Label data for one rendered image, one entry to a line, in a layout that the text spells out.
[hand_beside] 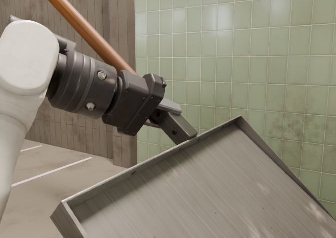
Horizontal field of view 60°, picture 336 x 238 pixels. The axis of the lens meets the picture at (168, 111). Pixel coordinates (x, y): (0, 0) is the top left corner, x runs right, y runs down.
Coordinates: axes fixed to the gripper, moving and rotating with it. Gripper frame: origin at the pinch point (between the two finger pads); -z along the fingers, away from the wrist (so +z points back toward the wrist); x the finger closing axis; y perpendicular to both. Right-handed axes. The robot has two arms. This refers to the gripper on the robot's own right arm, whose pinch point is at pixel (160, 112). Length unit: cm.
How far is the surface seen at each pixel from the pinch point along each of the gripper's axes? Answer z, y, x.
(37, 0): -2, -443, 166
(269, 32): -87, -89, -15
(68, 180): -82, -178, 241
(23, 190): -39, -167, 255
